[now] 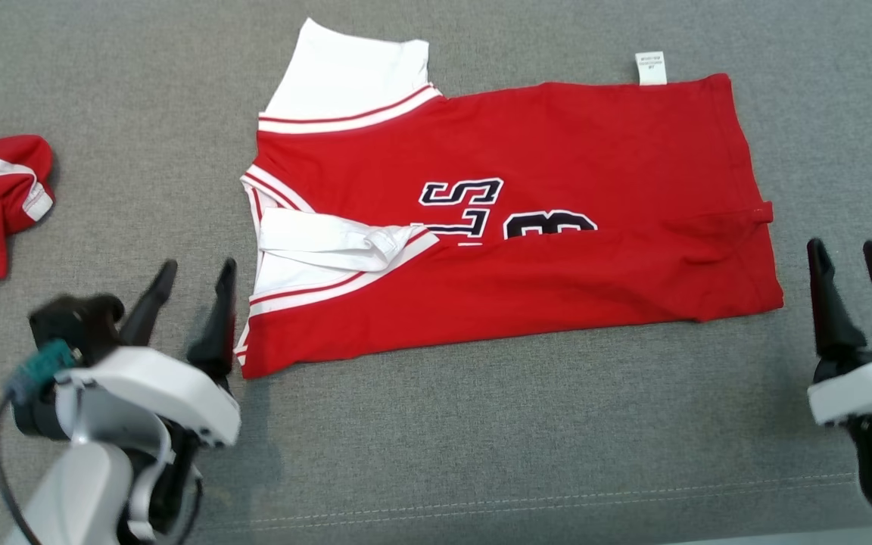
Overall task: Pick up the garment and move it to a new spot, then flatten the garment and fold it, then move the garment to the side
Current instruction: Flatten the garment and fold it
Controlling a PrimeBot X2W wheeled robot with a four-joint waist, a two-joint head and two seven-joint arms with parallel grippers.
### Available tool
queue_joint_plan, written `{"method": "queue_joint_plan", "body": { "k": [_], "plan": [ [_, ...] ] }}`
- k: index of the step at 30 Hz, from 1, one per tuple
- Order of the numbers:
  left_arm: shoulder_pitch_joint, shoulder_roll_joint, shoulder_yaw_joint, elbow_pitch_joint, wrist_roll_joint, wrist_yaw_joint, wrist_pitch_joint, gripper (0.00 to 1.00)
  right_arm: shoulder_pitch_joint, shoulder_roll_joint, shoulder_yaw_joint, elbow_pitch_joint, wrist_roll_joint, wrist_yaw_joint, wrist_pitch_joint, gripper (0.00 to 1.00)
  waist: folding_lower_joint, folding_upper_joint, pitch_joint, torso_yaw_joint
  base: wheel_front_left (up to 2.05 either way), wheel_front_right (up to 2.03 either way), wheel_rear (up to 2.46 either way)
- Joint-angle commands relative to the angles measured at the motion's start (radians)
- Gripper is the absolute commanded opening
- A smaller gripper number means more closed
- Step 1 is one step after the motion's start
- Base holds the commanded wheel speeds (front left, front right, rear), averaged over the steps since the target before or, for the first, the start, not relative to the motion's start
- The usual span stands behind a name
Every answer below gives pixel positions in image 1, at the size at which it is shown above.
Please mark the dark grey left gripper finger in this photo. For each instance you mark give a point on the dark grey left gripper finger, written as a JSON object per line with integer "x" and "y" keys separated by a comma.
{"x": 218, "y": 333}
{"x": 150, "y": 303}

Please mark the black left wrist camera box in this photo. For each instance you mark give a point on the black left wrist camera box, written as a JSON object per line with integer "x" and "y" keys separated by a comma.
{"x": 76, "y": 322}

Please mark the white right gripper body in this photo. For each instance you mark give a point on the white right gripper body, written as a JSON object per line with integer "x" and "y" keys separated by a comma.
{"x": 867, "y": 386}

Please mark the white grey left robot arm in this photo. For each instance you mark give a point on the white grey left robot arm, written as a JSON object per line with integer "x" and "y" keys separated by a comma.
{"x": 80, "y": 492}

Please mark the red white basketball jersey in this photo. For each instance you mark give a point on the red white basketball jersey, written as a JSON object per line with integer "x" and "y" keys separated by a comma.
{"x": 557, "y": 288}

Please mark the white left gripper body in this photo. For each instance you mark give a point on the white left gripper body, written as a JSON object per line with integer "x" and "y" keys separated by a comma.
{"x": 171, "y": 393}

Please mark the red white basketball shorts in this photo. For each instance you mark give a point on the red white basketball shorts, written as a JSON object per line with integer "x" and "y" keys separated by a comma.
{"x": 4, "y": 151}

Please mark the teal left camera connector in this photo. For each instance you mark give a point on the teal left camera connector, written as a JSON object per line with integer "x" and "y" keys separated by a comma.
{"x": 38, "y": 367}

